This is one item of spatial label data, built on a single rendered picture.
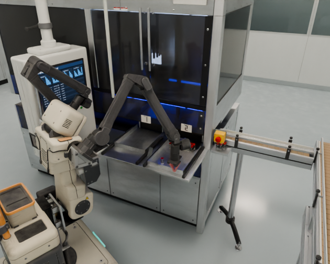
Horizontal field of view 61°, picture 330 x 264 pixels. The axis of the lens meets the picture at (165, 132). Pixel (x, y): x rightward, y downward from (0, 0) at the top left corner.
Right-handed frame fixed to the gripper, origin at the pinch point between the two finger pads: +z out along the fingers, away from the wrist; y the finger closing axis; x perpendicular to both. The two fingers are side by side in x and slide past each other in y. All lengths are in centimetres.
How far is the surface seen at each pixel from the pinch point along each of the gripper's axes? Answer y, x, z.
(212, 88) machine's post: 37, -11, -45
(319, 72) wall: 498, -103, 49
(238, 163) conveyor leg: 52, -32, 17
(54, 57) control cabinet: 2, 90, -62
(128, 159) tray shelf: 1.3, 35.4, 2.3
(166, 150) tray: 22.9, 16.3, 1.9
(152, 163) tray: 1.0, 16.3, 0.0
